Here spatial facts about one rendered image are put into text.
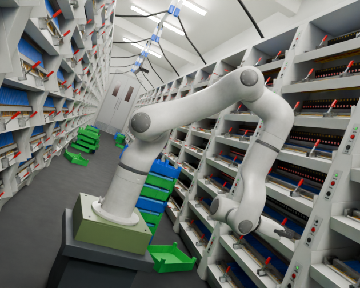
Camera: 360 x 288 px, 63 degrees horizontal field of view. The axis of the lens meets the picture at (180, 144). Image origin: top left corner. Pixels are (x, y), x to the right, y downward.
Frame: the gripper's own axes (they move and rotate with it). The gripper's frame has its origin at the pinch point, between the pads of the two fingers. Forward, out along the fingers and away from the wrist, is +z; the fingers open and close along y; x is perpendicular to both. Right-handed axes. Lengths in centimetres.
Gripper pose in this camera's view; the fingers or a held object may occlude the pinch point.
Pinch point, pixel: (287, 233)
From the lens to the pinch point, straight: 121.6
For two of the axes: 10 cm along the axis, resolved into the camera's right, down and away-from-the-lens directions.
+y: 2.3, 1.1, -9.7
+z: 8.9, 3.7, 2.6
